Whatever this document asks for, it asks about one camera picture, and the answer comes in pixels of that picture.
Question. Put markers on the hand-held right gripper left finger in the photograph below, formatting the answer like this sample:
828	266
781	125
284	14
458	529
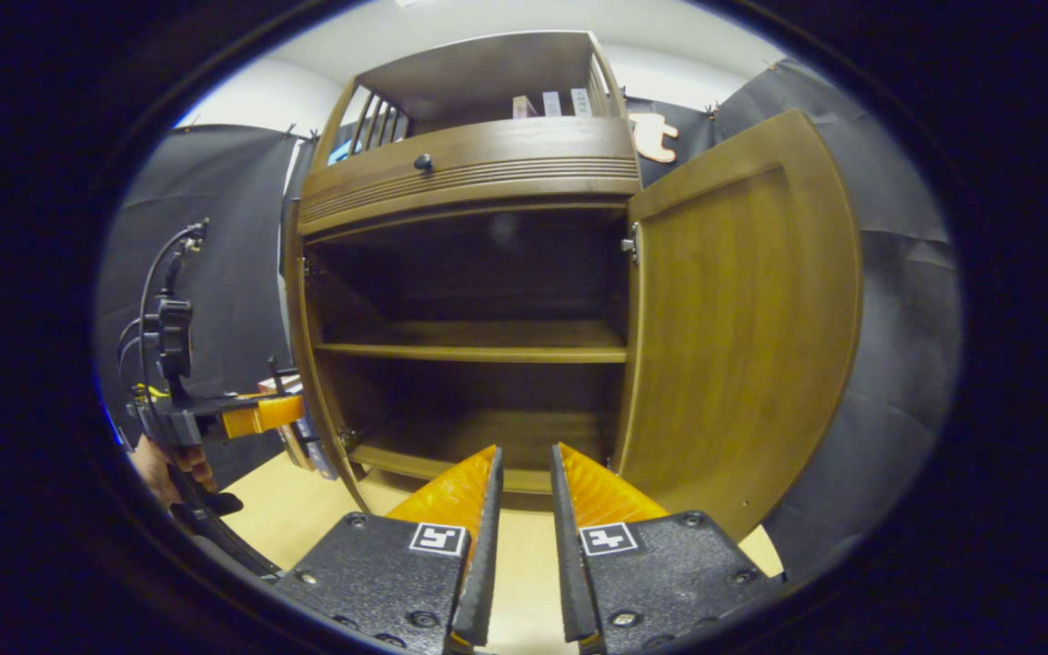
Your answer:
486	555

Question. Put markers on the metal door hinge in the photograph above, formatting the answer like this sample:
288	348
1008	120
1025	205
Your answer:
630	244

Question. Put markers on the black round drawer knob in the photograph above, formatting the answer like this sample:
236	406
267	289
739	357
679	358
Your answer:
423	163

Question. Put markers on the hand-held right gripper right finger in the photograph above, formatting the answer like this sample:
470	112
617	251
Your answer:
568	564

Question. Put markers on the wooden inner cabinet shelf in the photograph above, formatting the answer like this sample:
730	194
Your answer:
478	344

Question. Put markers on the wooden cabinet drawer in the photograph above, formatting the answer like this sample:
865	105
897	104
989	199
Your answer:
488	168

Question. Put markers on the black backdrop cloth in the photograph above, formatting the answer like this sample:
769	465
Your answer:
897	346

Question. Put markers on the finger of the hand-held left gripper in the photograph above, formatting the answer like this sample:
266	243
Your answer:
260	416

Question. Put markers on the small pile of books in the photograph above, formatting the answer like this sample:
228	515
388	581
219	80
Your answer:
301	437

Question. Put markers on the wooden double-door shoe cabinet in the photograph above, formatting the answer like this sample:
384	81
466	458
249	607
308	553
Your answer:
488	173

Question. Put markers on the white book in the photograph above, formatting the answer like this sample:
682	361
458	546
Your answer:
581	102
551	104

